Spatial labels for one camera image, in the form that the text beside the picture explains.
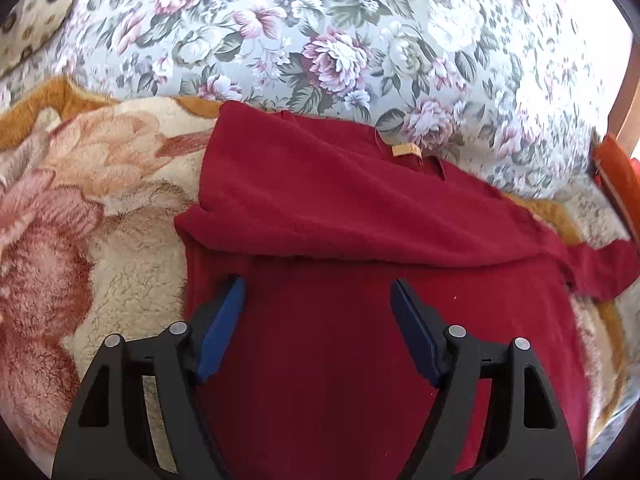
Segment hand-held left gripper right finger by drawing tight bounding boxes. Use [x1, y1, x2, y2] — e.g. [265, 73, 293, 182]
[390, 278, 581, 480]

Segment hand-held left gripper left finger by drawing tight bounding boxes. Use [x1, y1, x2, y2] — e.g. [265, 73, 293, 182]
[51, 275, 247, 480]

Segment dark red knit sweater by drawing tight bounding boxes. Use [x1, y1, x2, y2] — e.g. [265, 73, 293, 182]
[174, 101, 640, 480]

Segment plush flower pattern blanket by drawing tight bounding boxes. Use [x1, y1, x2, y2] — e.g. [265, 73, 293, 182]
[0, 77, 631, 476]

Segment floral print bedsheet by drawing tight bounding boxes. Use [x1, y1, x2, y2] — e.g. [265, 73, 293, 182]
[0, 0, 633, 246]

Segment cream spotted pillow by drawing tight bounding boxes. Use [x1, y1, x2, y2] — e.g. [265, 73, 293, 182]
[0, 0, 81, 78]

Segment wooden furniture frame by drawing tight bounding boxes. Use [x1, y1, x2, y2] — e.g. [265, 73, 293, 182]
[612, 60, 640, 156]

